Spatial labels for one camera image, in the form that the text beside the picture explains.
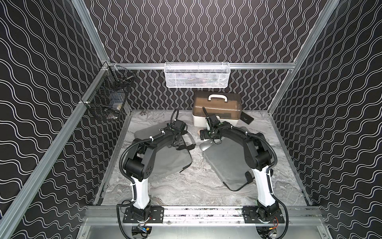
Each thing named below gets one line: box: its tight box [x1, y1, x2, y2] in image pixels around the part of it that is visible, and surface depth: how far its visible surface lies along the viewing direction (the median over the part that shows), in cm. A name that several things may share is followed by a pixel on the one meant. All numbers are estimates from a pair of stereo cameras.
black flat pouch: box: [239, 111, 255, 125], surface depth 115 cm
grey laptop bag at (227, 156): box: [203, 136, 251, 191], surface depth 89 cm
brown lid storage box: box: [192, 91, 242, 128], surface depth 102 cm
